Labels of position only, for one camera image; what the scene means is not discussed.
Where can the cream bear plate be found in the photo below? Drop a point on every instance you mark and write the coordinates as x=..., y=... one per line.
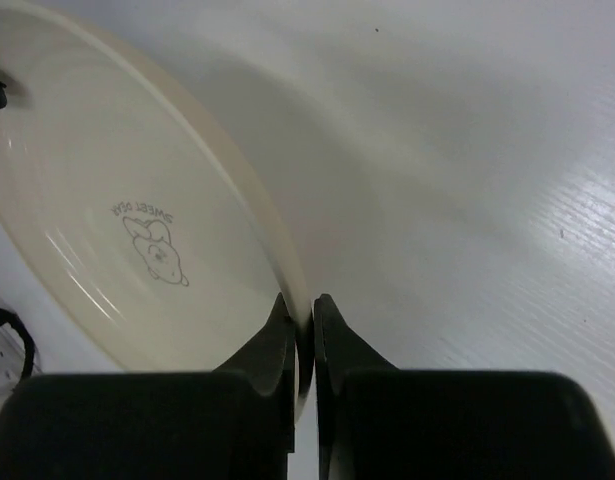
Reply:
x=134, y=235

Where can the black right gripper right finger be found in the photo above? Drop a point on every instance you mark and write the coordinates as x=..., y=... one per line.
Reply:
x=377, y=421

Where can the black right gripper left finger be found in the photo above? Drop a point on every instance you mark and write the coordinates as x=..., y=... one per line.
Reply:
x=234, y=422

